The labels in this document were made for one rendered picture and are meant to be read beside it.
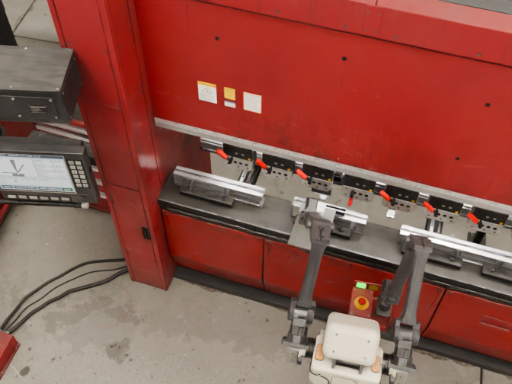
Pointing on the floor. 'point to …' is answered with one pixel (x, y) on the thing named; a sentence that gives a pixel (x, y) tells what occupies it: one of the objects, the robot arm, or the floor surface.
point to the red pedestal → (7, 350)
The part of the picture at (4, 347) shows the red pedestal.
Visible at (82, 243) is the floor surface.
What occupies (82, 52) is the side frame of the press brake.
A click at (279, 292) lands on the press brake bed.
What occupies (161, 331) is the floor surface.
